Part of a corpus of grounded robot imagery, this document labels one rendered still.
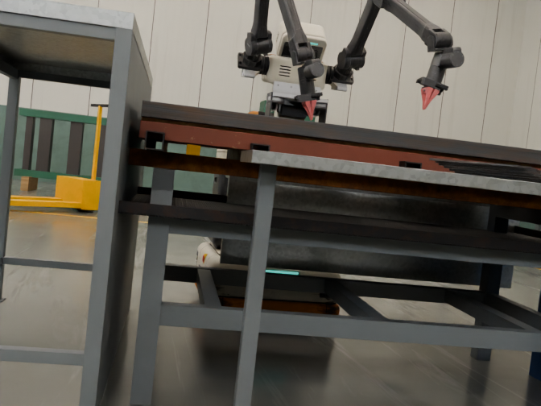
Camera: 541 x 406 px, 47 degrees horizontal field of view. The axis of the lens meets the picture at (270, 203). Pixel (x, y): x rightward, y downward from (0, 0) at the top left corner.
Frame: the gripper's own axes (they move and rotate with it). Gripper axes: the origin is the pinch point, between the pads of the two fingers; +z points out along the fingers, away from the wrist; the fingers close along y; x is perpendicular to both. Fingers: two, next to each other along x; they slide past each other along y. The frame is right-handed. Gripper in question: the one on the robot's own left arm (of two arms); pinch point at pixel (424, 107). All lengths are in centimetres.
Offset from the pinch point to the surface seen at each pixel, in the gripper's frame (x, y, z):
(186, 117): -37, -77, 36
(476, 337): -32, 29, 69
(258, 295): -56, -45, 74
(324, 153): -36, -37, 32
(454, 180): -68, -10, 31
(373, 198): 43, 6, 33
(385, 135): -36.2, -21.0, 21.1
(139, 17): 980, -238, -212
